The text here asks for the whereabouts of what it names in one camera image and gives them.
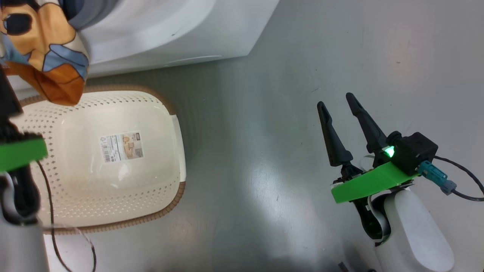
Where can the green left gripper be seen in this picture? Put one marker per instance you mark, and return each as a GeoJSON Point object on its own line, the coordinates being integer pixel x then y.
{"type": "Point", "coordinates": [19, 153]}

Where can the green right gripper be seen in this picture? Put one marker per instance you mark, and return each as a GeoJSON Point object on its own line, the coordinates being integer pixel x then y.
{"type": "Point", "coordinates": [370, 183]}

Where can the blue bear print garment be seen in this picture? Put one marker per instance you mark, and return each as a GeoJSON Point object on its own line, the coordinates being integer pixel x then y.
{"type": "Point", "coordinates": [45, 37]}

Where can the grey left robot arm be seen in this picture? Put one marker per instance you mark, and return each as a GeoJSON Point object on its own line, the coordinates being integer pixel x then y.
{"type": "Point", "coordinates": [19, 245]}

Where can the cream perforated laundry basket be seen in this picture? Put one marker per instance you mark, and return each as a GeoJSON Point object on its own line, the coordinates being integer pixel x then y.
{"type": "Point", "coordinates": [113, 181]}

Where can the white front-load washing machine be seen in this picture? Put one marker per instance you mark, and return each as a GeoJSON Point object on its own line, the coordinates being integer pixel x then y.
{"type": "Point", "coordinates": [170, 30]}

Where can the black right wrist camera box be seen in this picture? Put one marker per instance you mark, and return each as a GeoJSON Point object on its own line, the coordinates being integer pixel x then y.
{"type": "Point", "coordinates": [414, 151]}

